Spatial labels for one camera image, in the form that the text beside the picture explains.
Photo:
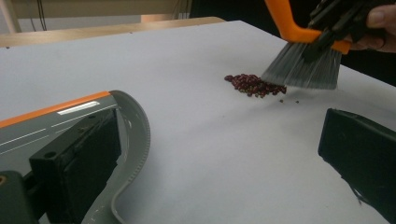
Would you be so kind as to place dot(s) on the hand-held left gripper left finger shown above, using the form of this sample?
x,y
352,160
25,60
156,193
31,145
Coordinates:
x,y
77,168

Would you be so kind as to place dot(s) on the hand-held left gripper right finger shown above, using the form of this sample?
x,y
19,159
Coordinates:
x,y
364,155

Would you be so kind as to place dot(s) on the orange brush with grey bristles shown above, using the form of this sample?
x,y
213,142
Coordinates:
x,y
311,70

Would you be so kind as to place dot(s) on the grey dustpan with orange lip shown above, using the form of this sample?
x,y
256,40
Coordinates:
x,y
31,130

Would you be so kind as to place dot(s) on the pile of red beans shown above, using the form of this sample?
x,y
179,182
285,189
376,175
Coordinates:
x,y
255,85

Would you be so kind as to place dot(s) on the white table board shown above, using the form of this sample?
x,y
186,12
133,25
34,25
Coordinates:
x,y
202,149

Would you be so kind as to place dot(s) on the wooden table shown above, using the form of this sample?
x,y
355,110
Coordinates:
x,y
93,31

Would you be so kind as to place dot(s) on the light wooden bench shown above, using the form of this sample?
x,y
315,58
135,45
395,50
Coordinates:
x,y
93,7

